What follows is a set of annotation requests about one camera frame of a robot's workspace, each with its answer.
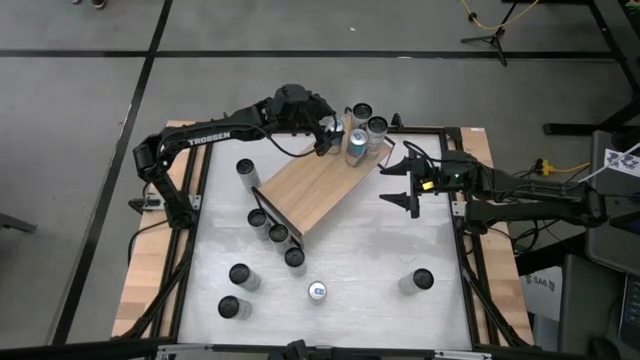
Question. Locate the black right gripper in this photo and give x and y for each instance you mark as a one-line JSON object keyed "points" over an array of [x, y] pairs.
{"points": [[452, 175]]}

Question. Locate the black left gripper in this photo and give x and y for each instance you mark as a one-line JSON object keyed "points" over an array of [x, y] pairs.
{"points": [[300, 107]]}

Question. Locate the blue silver Red Bull can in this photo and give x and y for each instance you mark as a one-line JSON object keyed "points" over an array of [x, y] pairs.
{"points": [[337, 137], [357, 142], [317, 291]]}

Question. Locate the Celsius can with red print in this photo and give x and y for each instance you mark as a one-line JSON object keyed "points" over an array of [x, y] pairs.
{"points": [[377, 125], [362, 111]]}

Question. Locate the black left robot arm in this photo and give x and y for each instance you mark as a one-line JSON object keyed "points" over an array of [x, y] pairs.
{"points": [[210, 139]]}

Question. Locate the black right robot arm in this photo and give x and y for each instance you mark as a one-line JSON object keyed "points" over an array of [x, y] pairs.
{"points": [[530, 190]]}

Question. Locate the white mounting plate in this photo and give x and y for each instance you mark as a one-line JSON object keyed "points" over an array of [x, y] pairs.
{"points": [[195, 202], [459, 207]]}

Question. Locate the black tripod stand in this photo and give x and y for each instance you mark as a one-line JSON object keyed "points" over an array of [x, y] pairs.
{"points": [[495, 42]]}

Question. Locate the grey metal crossbar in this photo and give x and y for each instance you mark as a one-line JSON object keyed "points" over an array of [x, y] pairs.
{"points": [[450, 355]]}

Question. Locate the white printed cardboard box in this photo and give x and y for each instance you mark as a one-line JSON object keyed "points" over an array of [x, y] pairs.
{"points": [[542, 300]]}

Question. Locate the grey cabinet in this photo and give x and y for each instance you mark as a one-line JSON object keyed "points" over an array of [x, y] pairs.
{"points": [[607, 250]]}

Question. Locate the white printed tag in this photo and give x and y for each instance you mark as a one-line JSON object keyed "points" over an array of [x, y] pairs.
{"points": [[620, 161]]}

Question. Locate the grey bin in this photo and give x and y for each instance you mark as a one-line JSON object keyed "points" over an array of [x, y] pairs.
{"points": [[590, 310]]}

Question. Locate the dark keyboard device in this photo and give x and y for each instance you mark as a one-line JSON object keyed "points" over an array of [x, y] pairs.
{"points": [[631, 310]]}

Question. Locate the grey chair base leg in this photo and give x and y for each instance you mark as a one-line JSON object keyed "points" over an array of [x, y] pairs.
{"points": [[15, 222]]}

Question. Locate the wooden shelf black metal frame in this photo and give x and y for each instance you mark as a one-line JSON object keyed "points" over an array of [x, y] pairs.
{"points": [[310, 185]]}

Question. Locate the black desk leg frame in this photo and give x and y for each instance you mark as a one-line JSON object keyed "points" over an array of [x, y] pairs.
{"points": [[611, 30]]}

